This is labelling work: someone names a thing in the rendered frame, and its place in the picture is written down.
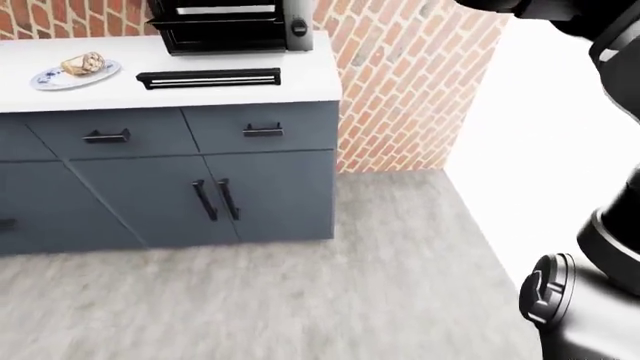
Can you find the black toaster oven door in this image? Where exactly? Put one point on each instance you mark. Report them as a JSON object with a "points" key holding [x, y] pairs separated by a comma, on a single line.
{"points": [[210, 78]]}

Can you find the black and silver toaster oven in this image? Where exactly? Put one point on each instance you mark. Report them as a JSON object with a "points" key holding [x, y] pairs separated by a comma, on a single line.
{"points": [[235, 26]]}

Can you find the white blue patterned plate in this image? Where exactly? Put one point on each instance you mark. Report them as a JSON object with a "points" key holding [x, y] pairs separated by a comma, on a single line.
{"points": [[52, 80]]}

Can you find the black toaster oven knob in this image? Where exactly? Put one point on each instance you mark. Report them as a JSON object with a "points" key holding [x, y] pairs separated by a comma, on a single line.
{"points": [[299, 27]]}

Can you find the croissant bread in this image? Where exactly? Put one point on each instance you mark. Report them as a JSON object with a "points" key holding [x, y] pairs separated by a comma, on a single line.
{"points": [[85, 63]]}

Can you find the grey blue kitchen cabinet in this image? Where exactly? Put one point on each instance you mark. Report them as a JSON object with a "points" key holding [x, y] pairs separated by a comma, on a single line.
{"points": [[165, 176]]}

